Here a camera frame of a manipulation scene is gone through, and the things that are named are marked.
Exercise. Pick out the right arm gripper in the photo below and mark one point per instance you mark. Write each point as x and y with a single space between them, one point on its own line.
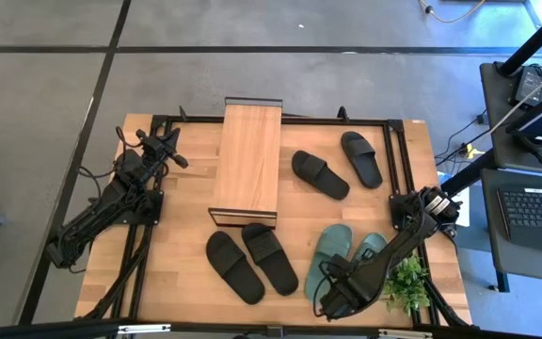
344 296

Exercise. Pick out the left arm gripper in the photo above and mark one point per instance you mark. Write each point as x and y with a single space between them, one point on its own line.
159 150

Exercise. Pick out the green slide sandal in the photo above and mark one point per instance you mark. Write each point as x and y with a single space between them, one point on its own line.
375 242
332 240

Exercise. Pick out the wooden shelf with metal rails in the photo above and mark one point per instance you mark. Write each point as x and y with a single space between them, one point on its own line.
247 155

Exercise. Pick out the black slide sandal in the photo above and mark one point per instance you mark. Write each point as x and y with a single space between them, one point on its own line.
361 160
269 259
320 175
234 268

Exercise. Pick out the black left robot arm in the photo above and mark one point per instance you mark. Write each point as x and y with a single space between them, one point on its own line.
111 198

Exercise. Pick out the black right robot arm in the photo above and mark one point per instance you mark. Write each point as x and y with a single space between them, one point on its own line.
407 235

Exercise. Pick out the black table clamp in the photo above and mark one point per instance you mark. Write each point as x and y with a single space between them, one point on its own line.
342 114
183 114

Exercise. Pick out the small green artificial plant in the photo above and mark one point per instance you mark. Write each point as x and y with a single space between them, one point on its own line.
409 287

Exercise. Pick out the white paper sheet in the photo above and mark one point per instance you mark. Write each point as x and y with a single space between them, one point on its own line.
465 216

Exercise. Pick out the black diagonal rig pole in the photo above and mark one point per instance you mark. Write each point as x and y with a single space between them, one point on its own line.
468 174
534 42

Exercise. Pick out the dark grey desk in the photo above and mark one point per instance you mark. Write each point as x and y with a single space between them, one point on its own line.
499 94
525 268

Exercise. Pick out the black floor plug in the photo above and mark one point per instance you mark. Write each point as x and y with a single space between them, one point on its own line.
481 118

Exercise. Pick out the black laptop keyboard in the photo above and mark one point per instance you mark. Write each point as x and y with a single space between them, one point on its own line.
539 212

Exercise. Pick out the black horizontal rig beam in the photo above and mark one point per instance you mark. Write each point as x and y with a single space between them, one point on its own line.
40 329

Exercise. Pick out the black power adapter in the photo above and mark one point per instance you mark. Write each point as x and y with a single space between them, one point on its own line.
530 85

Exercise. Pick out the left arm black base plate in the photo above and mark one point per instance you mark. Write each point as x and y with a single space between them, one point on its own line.
153 213

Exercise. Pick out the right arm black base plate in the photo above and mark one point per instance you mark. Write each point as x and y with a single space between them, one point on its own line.
399 212

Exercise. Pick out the silver metal bracket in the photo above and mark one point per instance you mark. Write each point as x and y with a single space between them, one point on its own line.
405 334
144 328

